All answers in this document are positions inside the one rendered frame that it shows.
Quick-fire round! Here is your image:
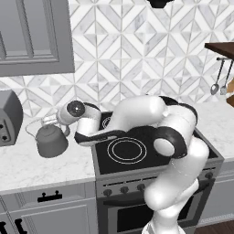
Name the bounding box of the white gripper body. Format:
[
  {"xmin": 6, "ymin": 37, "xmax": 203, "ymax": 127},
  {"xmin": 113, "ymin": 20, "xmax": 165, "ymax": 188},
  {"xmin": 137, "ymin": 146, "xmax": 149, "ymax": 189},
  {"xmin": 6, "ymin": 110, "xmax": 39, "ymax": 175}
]
[{"xmin": 41, "ymin": 113, "xmax": 60, "ymax": 126}]

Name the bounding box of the grey kettle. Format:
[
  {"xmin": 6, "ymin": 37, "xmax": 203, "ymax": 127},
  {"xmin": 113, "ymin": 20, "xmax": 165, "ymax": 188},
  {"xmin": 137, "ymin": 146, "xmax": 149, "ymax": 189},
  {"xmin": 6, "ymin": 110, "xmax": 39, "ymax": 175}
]
[{"xmin": 25, "ymin": 118, "xmax": 71, "ymax": 159}]

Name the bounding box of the black hob stove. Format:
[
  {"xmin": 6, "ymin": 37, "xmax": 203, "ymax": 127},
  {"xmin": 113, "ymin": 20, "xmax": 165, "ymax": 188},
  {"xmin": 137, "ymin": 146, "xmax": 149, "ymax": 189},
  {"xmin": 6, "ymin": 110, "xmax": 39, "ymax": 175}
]
[{"xmin": 90, "ymin": 111, "xmax": 226, "ymax": 234}]

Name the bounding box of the grey toaster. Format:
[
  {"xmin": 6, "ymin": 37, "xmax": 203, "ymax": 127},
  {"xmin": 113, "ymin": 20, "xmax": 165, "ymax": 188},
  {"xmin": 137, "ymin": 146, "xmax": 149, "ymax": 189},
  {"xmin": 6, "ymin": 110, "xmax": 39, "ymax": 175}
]
[{"xmin": 0, "ymin": 89, "xmax": 25, "ymax": 148}]

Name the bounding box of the grey drawer front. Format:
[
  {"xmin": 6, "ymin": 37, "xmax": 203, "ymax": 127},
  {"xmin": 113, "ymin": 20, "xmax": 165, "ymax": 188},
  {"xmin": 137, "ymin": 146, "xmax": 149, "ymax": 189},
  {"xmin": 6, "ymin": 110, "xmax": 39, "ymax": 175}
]
[{"xmin": 0, "ymin": 181, "xmax": 97, "ymax": 213}]

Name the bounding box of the grey base cupboard door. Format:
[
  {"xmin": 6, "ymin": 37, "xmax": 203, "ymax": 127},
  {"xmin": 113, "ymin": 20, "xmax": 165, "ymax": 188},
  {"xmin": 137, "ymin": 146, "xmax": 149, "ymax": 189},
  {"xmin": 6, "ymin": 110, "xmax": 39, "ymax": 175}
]
[{"xmin": 8, "ymin": 197, "xmax": 99, "ymax": 234}]

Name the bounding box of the oven door with window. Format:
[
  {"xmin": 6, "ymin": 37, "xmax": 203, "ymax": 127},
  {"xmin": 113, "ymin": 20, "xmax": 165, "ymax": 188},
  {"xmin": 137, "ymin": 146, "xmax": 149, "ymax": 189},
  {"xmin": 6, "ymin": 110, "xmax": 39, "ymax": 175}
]
[{"xmin": 97, "ymin": 179, "xmax": 215, "ymax": 234}]

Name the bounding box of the black range hood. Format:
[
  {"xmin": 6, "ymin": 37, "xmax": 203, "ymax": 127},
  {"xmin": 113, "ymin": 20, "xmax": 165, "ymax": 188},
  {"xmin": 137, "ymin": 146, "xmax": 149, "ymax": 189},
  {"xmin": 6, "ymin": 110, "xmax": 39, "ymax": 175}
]
[{"xmin": 147, "ymin": 0, "xmax": 176, "ymax": 9}]

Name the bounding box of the hanging metal spoon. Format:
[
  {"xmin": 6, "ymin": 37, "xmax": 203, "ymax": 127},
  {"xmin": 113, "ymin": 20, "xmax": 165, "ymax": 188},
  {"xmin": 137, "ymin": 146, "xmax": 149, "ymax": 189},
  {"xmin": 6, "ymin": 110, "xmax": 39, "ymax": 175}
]
[{"xmin": 209, "ymin": 58, "xmax": 227, "ymax": 96}]

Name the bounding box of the hanging metal spatula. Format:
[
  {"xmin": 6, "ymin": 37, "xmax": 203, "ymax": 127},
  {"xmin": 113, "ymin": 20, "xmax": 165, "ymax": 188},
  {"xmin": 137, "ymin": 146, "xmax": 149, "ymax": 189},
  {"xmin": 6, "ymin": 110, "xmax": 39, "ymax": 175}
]
[{"xmin": 219, "ymin": 59, "xmax": 234, "ymax": 96}]

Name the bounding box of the brown wooden object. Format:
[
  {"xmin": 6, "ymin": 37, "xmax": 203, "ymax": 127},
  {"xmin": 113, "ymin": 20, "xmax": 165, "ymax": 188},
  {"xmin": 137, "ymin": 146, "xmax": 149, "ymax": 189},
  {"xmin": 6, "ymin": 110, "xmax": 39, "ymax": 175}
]
[{"xmin": 225, "ymin": 93, "xmax": 234, "ymax": 108}]

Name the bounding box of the brown wooden shelf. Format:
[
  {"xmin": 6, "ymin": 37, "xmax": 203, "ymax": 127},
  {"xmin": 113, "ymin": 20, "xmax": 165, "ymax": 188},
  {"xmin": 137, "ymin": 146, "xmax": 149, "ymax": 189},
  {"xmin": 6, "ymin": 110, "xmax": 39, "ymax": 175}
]
[{"xmin": 204, "ymin": 42, "xmax": 234, "ymax": 60}]

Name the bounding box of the grey base cupboard run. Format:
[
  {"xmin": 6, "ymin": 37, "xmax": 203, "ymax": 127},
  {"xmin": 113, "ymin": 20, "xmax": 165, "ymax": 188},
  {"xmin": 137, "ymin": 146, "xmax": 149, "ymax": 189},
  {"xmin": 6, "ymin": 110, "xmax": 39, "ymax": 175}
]
[{"xmin": 197, "ymin": 160, "xmax": 234, "ymax": 227}]

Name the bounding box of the black drawer handle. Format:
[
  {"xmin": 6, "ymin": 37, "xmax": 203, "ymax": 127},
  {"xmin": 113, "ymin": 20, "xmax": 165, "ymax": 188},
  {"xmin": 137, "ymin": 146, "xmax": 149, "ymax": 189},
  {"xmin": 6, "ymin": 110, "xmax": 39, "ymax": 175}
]
[{"xmin": 37, "ymin": 190, "xmax": 64, "ymax": 204}]

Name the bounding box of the grey wall cupboard door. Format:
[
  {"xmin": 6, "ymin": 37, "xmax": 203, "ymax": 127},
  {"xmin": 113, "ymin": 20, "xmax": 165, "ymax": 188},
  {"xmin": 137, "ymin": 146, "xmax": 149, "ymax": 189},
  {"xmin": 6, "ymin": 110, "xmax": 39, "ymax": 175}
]
[{"xmin": 0, "ymin": 0, "xmax": 76, "ymax": 78}]

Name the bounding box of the black cupboard door handle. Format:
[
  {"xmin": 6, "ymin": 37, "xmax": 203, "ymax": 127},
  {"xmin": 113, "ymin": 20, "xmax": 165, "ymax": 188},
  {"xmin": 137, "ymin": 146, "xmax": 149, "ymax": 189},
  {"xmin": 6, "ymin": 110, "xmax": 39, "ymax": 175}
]
[{"xmin": 14, "ymin": 218, "xmax": 29, "ymax": 234}]

